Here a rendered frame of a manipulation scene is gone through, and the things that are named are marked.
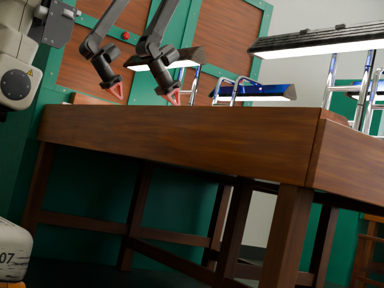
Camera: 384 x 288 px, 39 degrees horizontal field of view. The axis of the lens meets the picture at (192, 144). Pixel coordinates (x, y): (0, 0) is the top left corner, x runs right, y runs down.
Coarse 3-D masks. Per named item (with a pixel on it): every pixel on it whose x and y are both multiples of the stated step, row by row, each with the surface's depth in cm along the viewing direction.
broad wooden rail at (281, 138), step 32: (64, 128) 244; (96, 128) 217; (128, 128) 195; (160, 128) 178; (192, 128) 163; (224, 128) 150; (256, 128) 140; (288, 128) 130; (160, 160) 173; (192, 160) 159; (224, 160) 147; (256, 160) 137; (288, 160) 128; (320, 192) 133
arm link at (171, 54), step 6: (150, 48) 194; (156, 48) 196; (162, 48) 200; (168, 48) 202; (174, 48) 203; (156, 54) 196; (168, 54) 201; (174, 54) 202; (144, 60) 200; (168, 60) 201; (174, 60) 203; (168, 66) 203
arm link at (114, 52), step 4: (88, 44) 217; (92, 44) 218; (96, 44) 219; (108, 44) 224; (112, 44) 225; (92, 48) 218; (96, 48) 219; (104, 48) 223; (108, 48) 224; (112, 48) 224; (116, 48) 225; (92, 52) 218; (96, 52) 218; (108, 52) 223; (112, 52) 224; (116, 52) 225; (120, 52) 226; (92, 56) 220; (112, 56) 223; (116, 56) 225; (112, 60) 224
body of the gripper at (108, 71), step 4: (104, 68) 222; (108, 68) 222; (100, 72) 222; (104, 72) 222; (108, 72) 222; (112, 72) 224; (100, 76) 223; (104, 76) 222; (108, 76) 222; (112, 76) 223; (116, 76) 224; (120, 76) 223; (104, 80) 223; (108, 80) 223; (112, 80) 221; (100, 84) 227; (104, 84) 224; (108, 84) 223; (112, 84) 221
